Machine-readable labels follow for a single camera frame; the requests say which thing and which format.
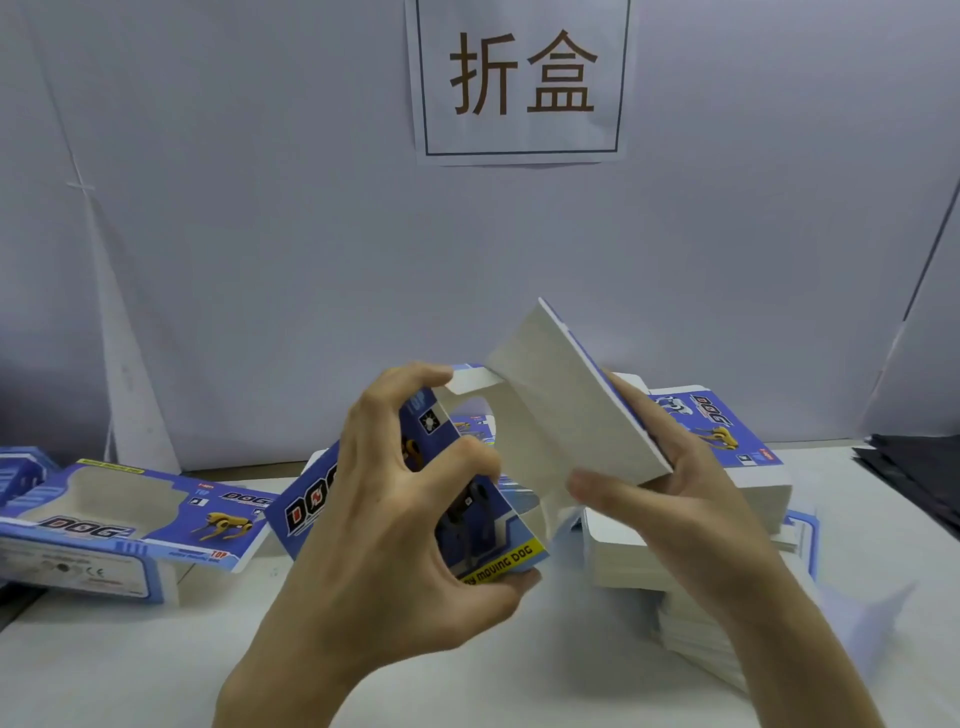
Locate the person's left hand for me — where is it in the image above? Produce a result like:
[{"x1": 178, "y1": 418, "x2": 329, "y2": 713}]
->
[{"x1": 222, "y1": 361, "x2": 543, "y2": 710}]

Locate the person's right hand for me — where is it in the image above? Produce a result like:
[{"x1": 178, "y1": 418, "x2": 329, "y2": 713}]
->
[{"x1": 565, "y1": 375, "x2": 792, "y2": 632}]

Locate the stack of boxes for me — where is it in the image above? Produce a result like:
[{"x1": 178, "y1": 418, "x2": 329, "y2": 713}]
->
[{"x1": 582, "y1": 375, "x2": 825, "y2": 696}]

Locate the blue dog-print cardboard box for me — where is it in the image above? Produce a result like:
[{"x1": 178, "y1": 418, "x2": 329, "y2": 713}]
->
[
  {"x1": 267, "y1": 297, "x2": 675, "y2": 587},
  {"x1": 0, "y1": 459, "x2": 273, "y2": 606}
]

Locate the pile of blue boxes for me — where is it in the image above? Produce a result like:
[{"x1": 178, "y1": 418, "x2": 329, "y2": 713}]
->
[{"x1": 0, "y1": 445, "x2": 62, "y2": 507}]

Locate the person's right forearm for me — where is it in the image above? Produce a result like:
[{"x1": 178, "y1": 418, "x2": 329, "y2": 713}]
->
[{"x1": 723, "y1": 570, "x2": 890, "y2": 728}]

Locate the person's left forearm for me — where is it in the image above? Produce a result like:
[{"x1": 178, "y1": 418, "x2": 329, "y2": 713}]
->
[{"x1": 213, "y1": 667, "x2": 369, "y2": 728}]

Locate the white folded paper sheet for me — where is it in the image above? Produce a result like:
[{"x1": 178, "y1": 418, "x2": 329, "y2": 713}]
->
[{"x1": 817, "y1": 582, "x2": 917, "y2": 680}]

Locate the black object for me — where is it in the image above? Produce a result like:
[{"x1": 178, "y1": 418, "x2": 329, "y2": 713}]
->
[{"x1": 855, "y1": 433, "x2": 960, "y2": 537}]

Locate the white paper wall sign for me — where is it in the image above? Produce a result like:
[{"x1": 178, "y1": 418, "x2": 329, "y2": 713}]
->
[{"x1": 402, "y1": 0, "x2": 636, "y2": 167}]

